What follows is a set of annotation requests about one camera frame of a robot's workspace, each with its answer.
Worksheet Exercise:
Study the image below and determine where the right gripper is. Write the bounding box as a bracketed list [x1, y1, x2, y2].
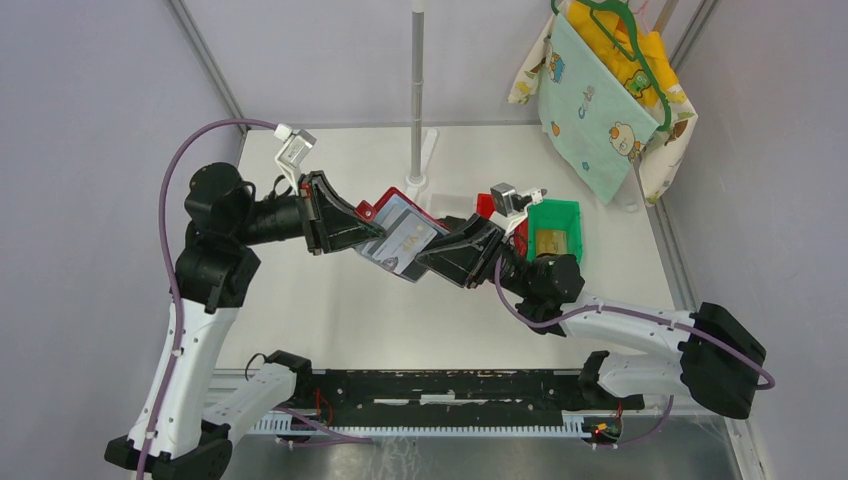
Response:
[409, 213, 535, 300]

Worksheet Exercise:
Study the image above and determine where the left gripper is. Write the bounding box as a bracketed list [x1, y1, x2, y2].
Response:
[234, 169, 387, 254]

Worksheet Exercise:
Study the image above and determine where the red leather card holder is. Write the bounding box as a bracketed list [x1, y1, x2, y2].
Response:
[354, 187, 449, 283]

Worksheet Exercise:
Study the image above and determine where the white VIP card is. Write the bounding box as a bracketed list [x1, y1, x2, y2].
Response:
[369, 211, 437, 274]

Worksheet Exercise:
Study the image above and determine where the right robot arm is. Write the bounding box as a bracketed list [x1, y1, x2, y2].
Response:
[416, 215, 776, 420]

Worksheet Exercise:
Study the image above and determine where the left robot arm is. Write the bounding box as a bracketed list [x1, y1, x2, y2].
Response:
[104, 163, 385, 479]

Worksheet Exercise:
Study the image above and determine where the gold cards stack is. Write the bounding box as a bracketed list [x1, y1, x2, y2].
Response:
[534, 229, 569, 257]

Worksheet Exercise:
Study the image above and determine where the red plastic bin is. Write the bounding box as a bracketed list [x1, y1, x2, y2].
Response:
[474, 193, 529, 257]

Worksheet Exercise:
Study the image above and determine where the white plastic bin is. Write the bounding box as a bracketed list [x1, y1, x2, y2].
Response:
[424, 192, 476, 229]

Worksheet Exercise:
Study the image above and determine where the metal pole stand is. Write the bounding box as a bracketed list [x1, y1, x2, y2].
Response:
[405, 0, 439, 200]

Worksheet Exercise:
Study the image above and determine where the green plastic bin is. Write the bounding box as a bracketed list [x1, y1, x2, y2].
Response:
[526, 199, 583, 263]

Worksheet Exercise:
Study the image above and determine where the mint cartoon cloth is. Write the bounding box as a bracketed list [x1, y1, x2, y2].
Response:
[538, 14, 659, 204]

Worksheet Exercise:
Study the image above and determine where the white cartoon cloth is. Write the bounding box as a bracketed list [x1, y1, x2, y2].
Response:
[507, 1, 698, 205]

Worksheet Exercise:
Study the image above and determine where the yellow garment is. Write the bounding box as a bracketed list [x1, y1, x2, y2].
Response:
[568, 0, 684, 107]

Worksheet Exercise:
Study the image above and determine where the green clothes hanger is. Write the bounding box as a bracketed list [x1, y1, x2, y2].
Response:
[549, 0, 674, 132]

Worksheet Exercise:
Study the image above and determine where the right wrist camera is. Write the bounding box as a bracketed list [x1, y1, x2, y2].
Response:
[490, 182, 548, 215]

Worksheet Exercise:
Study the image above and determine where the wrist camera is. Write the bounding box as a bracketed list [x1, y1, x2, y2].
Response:
[273, 124, 317, 190]
[490, 182, 548, 215]

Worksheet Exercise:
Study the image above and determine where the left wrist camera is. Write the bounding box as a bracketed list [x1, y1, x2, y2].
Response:
[273, 124, 317, 190]

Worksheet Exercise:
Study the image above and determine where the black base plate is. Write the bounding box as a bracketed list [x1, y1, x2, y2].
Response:
[283, 369, 645, 427]

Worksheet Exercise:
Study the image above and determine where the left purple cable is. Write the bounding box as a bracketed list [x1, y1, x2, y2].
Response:
[135, 119, 374, 480]

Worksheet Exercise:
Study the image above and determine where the white cable comb rail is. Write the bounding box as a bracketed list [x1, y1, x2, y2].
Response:
[248, 412, 591, 439]

